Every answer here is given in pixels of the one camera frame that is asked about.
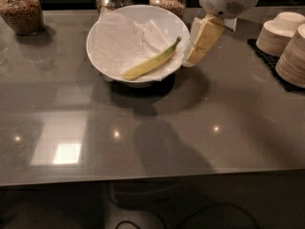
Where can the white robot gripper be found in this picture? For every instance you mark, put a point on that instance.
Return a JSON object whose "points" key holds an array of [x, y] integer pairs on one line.
{"points": [[222, 0]]}

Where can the yellow banana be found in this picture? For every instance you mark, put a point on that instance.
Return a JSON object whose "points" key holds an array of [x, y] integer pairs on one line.
{"points": [[151, 63]]}

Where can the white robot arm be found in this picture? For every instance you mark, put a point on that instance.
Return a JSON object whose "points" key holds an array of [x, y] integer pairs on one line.
{"points": [[206, 32]]}

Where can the white bowl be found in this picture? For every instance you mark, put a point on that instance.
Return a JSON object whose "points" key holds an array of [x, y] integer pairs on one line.
{"points": [[165, 23]]}

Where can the right glass jar with grains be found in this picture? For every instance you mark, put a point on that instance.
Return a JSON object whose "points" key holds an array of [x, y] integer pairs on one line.
{"points": [[168, 0]]}

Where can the glass jar with grains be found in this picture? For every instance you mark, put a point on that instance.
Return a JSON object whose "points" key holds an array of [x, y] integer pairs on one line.
{"points": [[168, 0], [24, 17]]}

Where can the rear stack of paper bowls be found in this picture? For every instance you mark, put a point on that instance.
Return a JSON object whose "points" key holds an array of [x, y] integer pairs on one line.
{"points": [[277, 33]]}

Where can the stack of paper bowls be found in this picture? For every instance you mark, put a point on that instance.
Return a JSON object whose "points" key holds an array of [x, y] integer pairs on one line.
{"points": [[291, 64], [277, 33]]}

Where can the front stack of paper bowls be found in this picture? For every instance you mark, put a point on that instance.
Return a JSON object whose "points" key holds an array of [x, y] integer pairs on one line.
{"points": [[291, 64]]}

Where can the left glass jar with grains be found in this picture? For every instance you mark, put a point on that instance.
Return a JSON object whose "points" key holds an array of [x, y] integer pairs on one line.
{"points": [[24, 17]]}

